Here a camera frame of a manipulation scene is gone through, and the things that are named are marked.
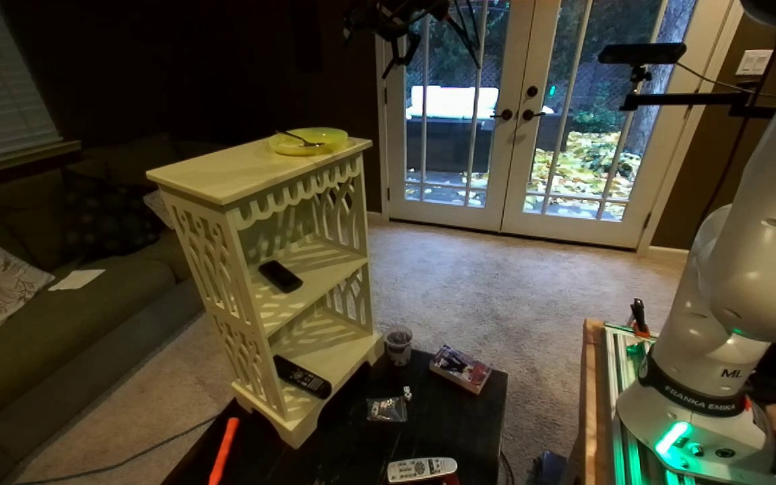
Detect white remote control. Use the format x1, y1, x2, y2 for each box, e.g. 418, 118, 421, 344
386, 455, 457, 485

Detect dark cup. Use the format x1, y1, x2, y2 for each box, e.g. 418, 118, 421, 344
386, 329, 412, 367

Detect white paper on sofa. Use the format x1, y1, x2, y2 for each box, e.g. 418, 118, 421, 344
48, 270, 106, 290

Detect orange racket handle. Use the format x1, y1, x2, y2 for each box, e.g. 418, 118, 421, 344
208, 418, 241, 485

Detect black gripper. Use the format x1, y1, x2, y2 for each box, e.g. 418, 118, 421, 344
343, 0, 451, 72

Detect black remote lower shelf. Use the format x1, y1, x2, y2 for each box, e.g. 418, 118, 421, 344
274, 355, 332, 399

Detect french glass doors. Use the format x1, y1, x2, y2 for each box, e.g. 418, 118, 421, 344
382, 0, 696, 250

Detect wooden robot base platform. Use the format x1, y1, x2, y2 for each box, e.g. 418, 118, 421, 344
567, 317, 776, 485

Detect green plate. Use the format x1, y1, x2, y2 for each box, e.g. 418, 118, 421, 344
269, 127, 347, 155

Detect grey sofa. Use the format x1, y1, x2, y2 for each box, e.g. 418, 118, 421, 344
0, 169, 208, 485

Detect black coffee table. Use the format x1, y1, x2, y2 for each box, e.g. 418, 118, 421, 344
162, 351, 506, 485

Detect dvd case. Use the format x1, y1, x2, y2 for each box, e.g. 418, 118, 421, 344
428, 344, 491, 394

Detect white lattice cupboard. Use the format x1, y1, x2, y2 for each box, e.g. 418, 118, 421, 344
149, 133, 382, 446

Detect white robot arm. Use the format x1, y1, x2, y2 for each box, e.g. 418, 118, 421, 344
614, 0, 776, 485

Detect black remote shelf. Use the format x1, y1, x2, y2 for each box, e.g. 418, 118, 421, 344
274, 355, 332, 399
258, 261, 303, 293

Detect camera on stand arm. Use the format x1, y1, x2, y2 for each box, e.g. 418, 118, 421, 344
595, 40, 776, 118

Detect black remote upper shelf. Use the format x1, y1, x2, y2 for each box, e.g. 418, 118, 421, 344
258, 261, 303, 293

